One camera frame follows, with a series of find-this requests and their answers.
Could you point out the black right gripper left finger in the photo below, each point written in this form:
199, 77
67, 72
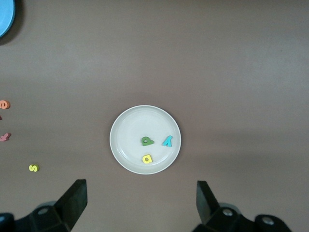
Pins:
72, 205

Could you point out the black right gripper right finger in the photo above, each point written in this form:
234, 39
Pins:
210, 210

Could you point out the yellow foam letter a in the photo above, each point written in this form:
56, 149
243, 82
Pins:
150, 159

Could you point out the teal foam letter y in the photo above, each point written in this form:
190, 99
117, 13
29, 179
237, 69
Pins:
169, 142

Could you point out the green foam letter p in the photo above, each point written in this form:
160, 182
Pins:
151, 142

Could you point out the yellow foam letter s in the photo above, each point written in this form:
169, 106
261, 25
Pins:
33, 168

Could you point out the pink foam letter f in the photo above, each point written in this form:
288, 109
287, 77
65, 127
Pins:
5, 137

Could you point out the beige brown round plate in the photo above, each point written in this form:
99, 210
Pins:
135, 123

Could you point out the orange foam letter e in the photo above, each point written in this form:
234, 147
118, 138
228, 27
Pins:
8, 105

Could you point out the brown table cover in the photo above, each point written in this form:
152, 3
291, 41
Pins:
217, 72

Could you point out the blue round plate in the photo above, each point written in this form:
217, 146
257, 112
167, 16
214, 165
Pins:
4, 14

